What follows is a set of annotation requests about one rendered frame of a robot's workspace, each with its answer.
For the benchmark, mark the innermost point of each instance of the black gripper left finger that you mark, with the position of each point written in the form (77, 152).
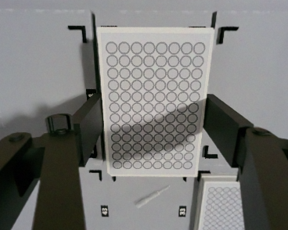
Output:
(52, 159)

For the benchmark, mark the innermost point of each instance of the grey flat deck plate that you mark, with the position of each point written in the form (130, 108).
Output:
(24, 221)

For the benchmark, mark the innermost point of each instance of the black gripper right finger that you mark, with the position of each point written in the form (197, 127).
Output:
(263, 166)

